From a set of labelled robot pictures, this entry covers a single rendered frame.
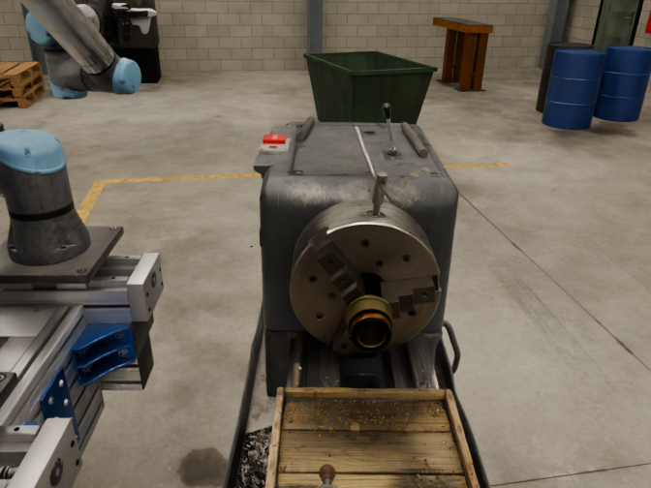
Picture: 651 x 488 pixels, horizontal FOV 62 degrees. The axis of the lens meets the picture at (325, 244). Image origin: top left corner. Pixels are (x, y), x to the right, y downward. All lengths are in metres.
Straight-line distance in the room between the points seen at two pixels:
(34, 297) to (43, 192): 0.22
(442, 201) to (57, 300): 0.83
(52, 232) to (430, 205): 0.77
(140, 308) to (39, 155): 0.34
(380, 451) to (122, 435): 1.55
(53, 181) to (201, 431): 1.48
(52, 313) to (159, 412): 1.38
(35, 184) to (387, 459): 0.81
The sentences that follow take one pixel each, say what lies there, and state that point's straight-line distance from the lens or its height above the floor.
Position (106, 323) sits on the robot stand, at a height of 1.03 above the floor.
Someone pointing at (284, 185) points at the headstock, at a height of 1.24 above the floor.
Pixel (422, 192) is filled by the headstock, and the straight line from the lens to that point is 1.24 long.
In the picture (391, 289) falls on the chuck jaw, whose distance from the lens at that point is 1.10.
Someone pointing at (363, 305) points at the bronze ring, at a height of 1.12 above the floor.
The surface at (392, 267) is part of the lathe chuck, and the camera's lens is 1.11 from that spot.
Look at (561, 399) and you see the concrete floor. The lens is 2.71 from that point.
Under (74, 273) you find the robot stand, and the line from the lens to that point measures 1.12.
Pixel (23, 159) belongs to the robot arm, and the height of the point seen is 1.37.
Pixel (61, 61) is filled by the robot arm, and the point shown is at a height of 1.49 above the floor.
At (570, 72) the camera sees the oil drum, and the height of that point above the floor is 0.67.
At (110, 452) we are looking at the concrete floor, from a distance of 2.40.
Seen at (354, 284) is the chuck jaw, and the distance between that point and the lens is 1.05.
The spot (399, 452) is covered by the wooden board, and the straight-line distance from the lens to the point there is 1.08.
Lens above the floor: 1.67
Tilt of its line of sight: 26 degrees down
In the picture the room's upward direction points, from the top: 1 degrees clockwise
